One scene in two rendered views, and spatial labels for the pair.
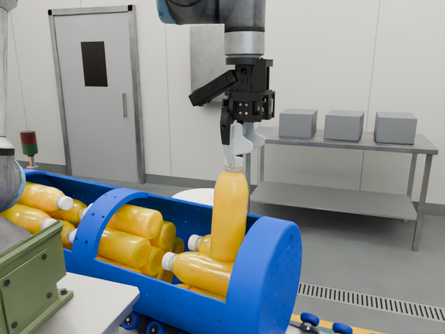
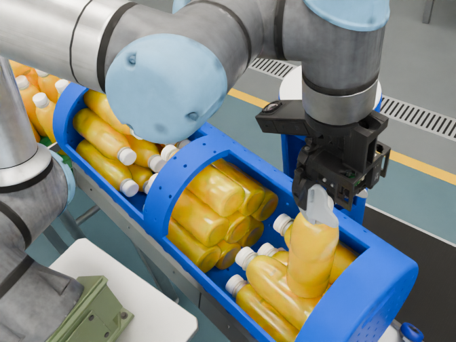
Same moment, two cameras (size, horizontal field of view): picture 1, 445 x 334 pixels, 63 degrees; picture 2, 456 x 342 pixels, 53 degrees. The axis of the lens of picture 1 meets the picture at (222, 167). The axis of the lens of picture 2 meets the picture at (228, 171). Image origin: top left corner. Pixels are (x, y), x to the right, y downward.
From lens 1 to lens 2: 50 cm
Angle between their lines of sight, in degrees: 40
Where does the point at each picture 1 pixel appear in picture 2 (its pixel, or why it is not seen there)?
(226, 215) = (302, 264)
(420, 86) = not seen: outside the picture
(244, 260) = (313, 331)
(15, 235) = (55, 315)
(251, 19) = (345, 79)
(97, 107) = not seen: outside the picture
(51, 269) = (103, 316)
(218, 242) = (294, 280)
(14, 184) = (61, 197)
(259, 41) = (359, 105)
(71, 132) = not seen: outside the picture
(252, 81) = (344, 152)
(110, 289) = (169, 315)
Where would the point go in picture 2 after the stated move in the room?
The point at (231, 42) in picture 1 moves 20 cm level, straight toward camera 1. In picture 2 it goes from (308, 100) to (245, 275)
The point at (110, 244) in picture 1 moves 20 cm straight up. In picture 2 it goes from (183, 219) to (159, 154)
